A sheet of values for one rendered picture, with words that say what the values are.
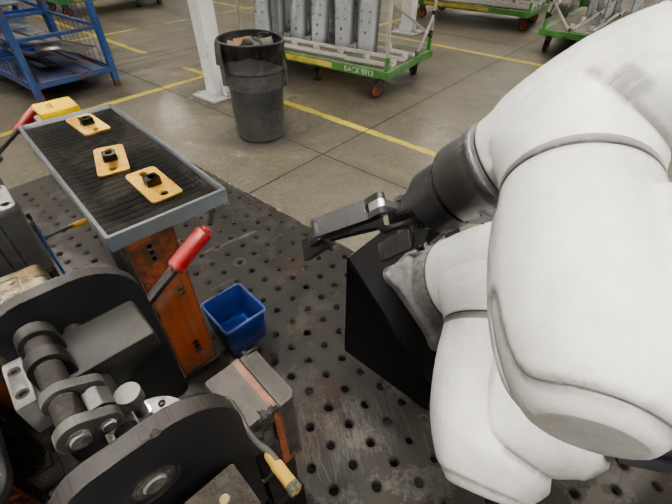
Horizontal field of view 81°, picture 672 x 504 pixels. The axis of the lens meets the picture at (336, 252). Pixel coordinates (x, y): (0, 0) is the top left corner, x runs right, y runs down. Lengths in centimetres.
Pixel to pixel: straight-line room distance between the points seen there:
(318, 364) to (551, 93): 67
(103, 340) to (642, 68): 42
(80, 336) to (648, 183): 40
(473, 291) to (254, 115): 278
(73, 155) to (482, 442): 64
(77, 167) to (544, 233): 55
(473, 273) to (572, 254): 38
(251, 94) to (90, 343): 287
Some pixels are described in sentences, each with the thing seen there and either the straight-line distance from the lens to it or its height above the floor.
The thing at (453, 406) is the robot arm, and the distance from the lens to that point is 55.
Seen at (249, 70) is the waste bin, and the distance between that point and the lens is 307.
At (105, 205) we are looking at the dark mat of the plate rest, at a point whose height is 116.
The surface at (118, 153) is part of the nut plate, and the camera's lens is 63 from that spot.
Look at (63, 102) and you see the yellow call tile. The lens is 87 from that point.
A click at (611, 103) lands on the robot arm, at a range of 32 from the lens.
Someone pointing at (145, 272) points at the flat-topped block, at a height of 99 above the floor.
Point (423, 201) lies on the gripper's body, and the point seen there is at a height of 119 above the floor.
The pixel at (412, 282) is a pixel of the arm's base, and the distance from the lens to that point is 71.
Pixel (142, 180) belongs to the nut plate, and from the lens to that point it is 54.
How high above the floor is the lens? 142
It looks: 41 degrees down
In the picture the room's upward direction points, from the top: straight up
